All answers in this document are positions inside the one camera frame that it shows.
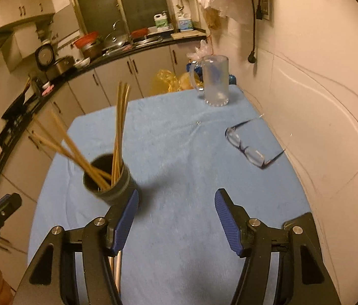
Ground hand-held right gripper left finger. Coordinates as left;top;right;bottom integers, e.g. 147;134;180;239
12;189;140;305

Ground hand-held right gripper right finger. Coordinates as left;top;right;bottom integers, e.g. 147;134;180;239
215;188;341;305

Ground grey perforated chopstick holder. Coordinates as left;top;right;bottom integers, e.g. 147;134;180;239
82;154;137;204

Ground wooden chopstick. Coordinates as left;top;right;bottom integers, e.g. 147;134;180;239
108;250;123;294

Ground bunch of wooden chopsticks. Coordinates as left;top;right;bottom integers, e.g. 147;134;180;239
32;81;132;191

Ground purple framed eyeglasses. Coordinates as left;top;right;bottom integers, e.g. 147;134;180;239
225;118;287;170

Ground black flat object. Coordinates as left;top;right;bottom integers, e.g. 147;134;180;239
281;212;317;239

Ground blue table cloth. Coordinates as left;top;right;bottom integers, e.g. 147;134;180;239
27;84;321;305

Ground black wok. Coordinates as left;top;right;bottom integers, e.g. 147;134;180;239
1;76;38;122

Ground clear glass mug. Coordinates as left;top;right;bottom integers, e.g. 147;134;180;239
188;55;230;107

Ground yellow plastic bag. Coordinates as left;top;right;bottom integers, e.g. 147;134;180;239
150;69;205;96

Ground metal container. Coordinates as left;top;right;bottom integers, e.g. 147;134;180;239
46;56;75;81

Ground black rice cooker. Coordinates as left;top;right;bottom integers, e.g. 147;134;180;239
35;43;56;71

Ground black kitchen countertop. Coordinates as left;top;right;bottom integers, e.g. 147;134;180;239
0;32;209;217

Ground white bowl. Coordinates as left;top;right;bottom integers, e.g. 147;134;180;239
73;56;92;69

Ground range hood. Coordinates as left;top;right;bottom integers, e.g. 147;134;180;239
0;14;56;72

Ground pale plastic bag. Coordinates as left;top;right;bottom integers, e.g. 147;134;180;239
186;39;215;62

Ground glass wok lid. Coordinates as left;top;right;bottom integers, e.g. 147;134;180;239
102;20;129;51

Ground red plastic basin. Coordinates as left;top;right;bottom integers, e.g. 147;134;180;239
72;31;101;51

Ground metal sink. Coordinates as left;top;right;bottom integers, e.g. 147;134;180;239
133;35;164;45

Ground red bowl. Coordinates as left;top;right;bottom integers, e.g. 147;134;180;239
130;27;150;39

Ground wooden cutting board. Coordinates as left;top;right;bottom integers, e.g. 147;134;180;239
170;29;207;40

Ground white jug blue label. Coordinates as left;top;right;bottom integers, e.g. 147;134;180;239
177;10;194;32

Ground white jug green label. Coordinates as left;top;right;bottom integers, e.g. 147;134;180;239
153;10;171;33

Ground kitchen window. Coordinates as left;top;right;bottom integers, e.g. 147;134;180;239
69;0;171;36

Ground black power cable with plug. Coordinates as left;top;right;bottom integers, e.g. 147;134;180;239
245;0;264;65

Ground wall socket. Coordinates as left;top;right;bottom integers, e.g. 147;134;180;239
255;0;274;22

